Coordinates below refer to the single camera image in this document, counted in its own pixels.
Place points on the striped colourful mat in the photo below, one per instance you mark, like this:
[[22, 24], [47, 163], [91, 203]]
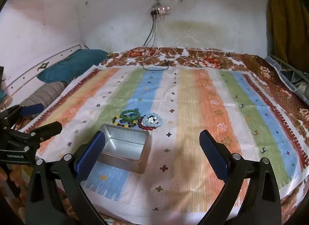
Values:
[[193, 118]]

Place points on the green bangle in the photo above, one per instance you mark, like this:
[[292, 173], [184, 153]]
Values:
[[130, 120]]

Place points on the white power strip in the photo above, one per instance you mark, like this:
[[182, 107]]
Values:
[[161, 10]]

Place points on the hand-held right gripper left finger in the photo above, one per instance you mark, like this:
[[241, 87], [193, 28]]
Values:
[[90, 159]]

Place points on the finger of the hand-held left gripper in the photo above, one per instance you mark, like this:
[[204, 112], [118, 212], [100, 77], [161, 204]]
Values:
[[48, 129], [31, 109]]

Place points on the yellow hanging cloth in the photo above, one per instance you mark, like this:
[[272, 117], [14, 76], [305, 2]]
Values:
[[287, 22]]

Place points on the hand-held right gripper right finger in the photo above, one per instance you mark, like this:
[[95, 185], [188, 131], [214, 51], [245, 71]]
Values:
[[214, 157]]

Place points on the teal cloth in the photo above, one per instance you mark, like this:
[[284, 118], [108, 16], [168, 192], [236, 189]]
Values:
[[72, 65]]

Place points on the white bed headboard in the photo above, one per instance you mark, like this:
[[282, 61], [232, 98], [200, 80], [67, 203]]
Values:
[[29, 75]]

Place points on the grey striped bolster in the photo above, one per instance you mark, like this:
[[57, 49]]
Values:
[[45, 94]]

